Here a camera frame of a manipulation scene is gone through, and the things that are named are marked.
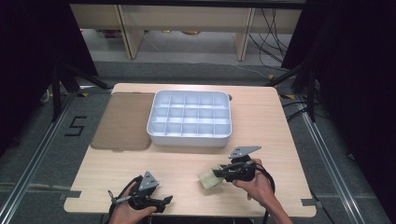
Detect light green sock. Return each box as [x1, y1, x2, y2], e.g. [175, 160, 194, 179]
[197, 167, 226, 190]

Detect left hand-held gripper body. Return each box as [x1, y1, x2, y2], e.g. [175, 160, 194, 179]
[126, 170, 166, 214]

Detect grey tape strip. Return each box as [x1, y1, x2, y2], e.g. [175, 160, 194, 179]
[58, 189, 82, 201]
[300, 198, 323, 208]

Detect black hanging cables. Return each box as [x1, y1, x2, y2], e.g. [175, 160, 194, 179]
[247, 7, 294, 68]

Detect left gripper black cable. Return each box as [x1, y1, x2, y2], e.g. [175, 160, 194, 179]
[106, 175, 144, 224]

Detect aluminium floor rail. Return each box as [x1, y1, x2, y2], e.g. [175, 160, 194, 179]
[0, 91, 79, 224]
[293, 92, 368, 224]

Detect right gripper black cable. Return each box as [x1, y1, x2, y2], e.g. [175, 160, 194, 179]
[254, 162, 277, 224]

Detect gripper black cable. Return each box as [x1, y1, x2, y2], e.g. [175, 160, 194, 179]
[106, 175, 144, 224]
[254, 162, 277, 224]

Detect white floor cable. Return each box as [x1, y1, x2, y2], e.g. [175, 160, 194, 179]
[230, 63, 273, 79]

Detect white compartment storage box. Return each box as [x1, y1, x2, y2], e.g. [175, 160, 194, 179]
[146, 90, 233, 148]

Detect black metal stand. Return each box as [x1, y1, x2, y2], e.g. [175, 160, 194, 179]
[264, 61, 319, 123]
[50, 60, 112, 123]

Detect person's right hand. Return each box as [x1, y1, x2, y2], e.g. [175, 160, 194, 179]
[232, 158, 276, 207]

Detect black floor cables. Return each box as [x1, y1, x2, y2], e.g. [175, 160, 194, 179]
[281, 100, 330, 123]

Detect brown translucent lid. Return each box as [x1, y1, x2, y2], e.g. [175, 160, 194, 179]
[90, 91, 156, 152]

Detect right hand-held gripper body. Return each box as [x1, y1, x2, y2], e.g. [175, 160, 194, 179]
[218, 145, 262, 183]

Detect light wooden desk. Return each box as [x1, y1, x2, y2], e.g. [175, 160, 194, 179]
[69, 3, 303, 62]

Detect person's left hand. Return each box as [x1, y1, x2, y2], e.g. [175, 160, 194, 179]
[108, 181, 158, 224]

